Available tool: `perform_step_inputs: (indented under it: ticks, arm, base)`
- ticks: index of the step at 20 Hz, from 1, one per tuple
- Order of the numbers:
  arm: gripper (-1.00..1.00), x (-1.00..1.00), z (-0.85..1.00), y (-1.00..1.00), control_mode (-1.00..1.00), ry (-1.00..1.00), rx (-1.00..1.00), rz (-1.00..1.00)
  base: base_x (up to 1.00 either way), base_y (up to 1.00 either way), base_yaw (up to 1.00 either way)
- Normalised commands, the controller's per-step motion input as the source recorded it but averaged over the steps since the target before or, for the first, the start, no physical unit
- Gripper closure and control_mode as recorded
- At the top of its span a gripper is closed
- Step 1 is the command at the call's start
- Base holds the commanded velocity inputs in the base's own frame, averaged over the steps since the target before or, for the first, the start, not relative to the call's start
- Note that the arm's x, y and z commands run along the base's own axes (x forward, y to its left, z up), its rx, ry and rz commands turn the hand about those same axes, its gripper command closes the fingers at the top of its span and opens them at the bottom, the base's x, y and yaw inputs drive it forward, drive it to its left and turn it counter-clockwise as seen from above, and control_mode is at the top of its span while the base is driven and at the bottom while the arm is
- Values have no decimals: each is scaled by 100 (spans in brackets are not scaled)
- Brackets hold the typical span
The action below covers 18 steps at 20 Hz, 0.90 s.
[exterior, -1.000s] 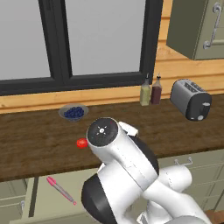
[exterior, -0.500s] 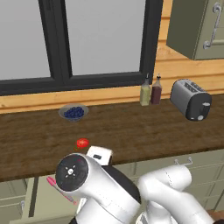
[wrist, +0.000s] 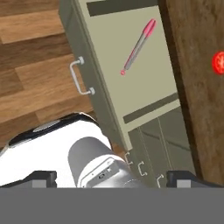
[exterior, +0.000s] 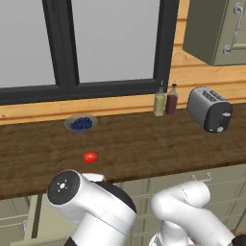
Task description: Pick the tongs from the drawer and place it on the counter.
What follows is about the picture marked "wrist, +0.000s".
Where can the olive green open drawer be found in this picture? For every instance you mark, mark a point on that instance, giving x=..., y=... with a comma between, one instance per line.
x=116, y=58

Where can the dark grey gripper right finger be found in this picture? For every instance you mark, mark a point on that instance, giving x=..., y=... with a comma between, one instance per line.
x=178, y=178

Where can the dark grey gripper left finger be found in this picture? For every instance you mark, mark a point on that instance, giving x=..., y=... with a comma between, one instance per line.
x=43, y=178

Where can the red tomato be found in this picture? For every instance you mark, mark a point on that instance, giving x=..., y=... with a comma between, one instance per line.
x=218, y=63

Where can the white and grey rounded body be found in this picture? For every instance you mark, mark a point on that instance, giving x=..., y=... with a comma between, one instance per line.
x=52, y=151

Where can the pink and grey tongs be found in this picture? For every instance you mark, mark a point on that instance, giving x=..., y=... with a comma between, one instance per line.
x=139, y=46

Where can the olive green cupboard door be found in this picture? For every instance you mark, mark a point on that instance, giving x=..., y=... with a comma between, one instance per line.
x=178, y=140
x=145, y=143

